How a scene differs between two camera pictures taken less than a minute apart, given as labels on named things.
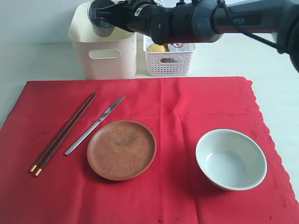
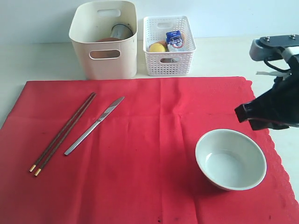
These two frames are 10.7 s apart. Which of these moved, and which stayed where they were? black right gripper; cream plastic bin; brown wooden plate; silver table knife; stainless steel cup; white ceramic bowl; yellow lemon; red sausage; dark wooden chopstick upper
Moved: stainless steel cup; brown wooden plate; black right gripper
Stayed: white ceramic bowl; silver table knife; cream plastic bin; yellow lemon; dark wooden chopstick upper; red sausage
